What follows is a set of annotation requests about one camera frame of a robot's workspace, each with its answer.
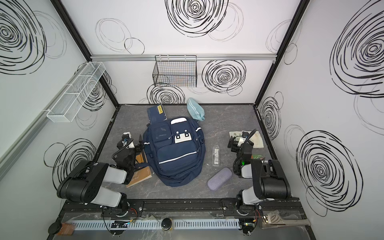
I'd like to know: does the brown hardcover book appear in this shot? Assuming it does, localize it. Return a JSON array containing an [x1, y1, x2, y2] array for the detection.
[[126, 152, 152, 188]]

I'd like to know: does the navy blue student backpack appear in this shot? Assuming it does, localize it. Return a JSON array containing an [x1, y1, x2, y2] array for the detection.
[[143, 117, 206, 188]]

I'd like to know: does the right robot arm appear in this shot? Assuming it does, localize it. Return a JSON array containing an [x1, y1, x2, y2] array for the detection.
[[228, 129, 292, 215]]

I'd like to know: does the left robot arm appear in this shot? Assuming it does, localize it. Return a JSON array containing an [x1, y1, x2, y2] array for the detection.
[[57, 133, 144, 216]]

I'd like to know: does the white refill pouch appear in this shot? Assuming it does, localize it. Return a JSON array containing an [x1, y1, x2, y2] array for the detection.
[[229, 131, 264, 149]]

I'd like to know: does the green snack packet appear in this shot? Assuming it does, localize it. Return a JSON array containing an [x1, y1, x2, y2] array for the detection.
[[251, 155, 265, 160]]

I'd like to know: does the clear plastic stationery case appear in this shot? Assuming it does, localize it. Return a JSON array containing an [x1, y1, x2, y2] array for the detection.
[[212, 145, 220, 167]]

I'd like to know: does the lavender glasses case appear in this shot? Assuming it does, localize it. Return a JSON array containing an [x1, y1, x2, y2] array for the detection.
[[207, 168, 233, 191]]

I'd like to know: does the dark blue book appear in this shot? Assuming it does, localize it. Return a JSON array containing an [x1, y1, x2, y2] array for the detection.
[[147, 104, 167, 124]]

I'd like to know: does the light teal pencil pouch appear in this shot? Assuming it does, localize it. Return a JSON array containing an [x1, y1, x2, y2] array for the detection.
[[187, 98, 205, 122]]

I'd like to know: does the black round knob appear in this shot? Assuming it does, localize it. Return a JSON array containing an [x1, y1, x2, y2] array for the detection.
[[161, 218, 173, 231]]

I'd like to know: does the black round cap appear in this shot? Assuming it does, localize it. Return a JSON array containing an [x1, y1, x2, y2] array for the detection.
[[48, 221, 62, 235]]

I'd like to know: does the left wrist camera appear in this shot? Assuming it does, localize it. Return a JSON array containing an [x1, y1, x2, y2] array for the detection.
[[121, 132, 135, 149]]

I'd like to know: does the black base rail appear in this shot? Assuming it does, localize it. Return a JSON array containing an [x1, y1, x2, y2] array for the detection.
[[58, 198, 307, 220]]

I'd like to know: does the white slotted cable duct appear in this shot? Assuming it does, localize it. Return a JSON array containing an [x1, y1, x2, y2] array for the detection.
[[67, 219, 241, 231]]

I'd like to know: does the black wire basket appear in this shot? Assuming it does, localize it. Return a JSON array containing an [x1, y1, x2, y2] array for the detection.
[[152, 55, 198, 88]]

